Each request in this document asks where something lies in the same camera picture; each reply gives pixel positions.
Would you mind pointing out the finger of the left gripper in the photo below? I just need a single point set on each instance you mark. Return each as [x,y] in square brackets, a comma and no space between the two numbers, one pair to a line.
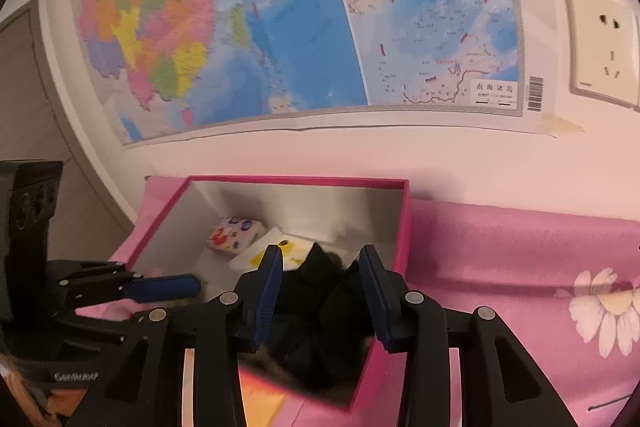
[160,289]

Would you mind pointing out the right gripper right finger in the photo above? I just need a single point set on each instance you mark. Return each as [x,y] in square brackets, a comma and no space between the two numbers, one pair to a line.
[501,384]

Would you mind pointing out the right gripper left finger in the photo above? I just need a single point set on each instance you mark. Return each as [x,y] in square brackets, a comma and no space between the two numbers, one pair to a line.
[142,383]

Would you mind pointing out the small pink floral tissue pack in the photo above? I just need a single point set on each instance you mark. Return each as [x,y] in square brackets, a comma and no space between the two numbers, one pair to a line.
[234,235]

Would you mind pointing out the black cloth item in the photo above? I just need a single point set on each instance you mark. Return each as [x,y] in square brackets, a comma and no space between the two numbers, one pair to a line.
[321,332]

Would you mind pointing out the left hand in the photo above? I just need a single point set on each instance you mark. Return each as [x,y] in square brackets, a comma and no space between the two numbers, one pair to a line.
[43,407]

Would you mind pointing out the pastel tissue pack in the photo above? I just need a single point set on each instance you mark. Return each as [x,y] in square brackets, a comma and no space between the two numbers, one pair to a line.
[261,401]

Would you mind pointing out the pink storage box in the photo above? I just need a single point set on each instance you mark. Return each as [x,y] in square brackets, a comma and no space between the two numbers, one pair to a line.
[341,214]

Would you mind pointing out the pink floral tablecloth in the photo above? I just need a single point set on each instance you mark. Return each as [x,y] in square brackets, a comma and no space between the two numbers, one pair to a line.
[568,286]

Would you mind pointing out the grey door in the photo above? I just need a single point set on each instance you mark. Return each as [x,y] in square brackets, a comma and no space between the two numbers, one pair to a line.
[88,224]

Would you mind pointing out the colourful wall map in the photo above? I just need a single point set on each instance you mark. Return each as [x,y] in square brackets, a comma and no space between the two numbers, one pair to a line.
[161,68]

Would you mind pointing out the white wall sockets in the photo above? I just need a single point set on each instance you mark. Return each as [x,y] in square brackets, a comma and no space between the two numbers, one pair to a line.
[604,51]

